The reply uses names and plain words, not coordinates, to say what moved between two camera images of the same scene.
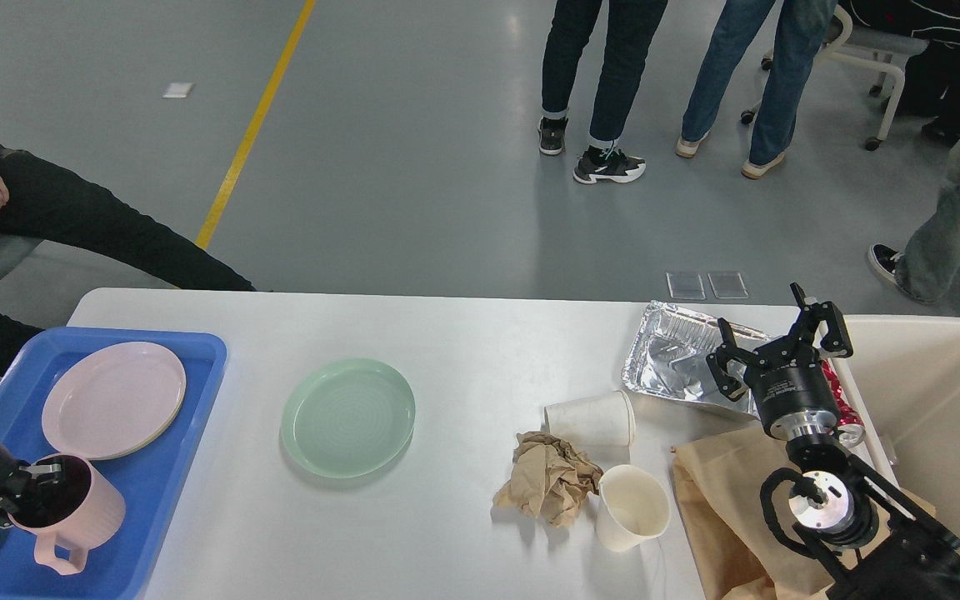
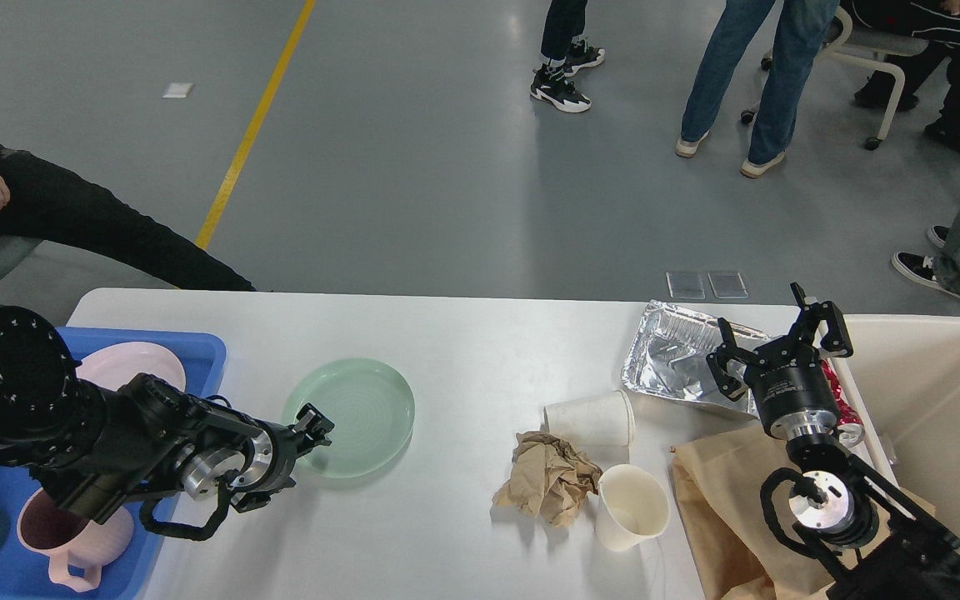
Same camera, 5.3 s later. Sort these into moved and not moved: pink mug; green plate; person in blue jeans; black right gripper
Moved: pink mug
Not moved: person in blue jeans; black right gripper; green plate
